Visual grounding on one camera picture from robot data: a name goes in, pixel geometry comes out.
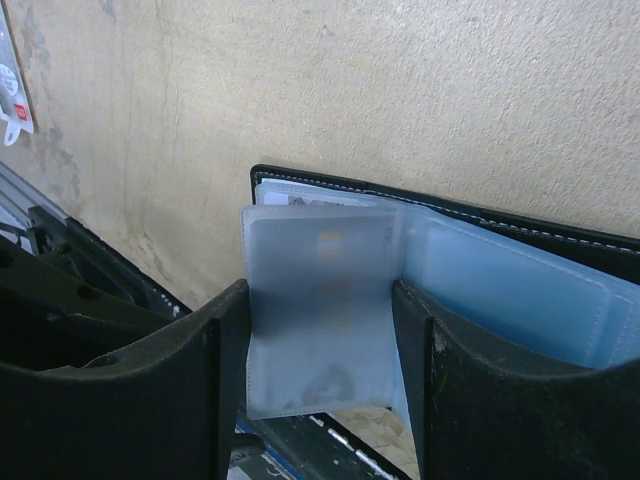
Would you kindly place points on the clear plastic packet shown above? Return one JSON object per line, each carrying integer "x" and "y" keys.
{"x": 15, "y": 108}

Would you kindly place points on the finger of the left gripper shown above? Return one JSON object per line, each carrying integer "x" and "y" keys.
{"x": 50, "y": 319}

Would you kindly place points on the aluminium table frame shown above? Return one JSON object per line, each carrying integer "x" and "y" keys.
{"x": 17, "y": 197}

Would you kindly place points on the black leather card holder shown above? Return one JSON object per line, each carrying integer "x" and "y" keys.
{"x": 568, "y": 294}

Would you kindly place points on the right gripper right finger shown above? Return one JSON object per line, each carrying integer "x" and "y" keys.
{"x": 482, "y": 407}

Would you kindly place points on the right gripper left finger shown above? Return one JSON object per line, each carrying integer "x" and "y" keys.
{"x": 163, "y": 407}

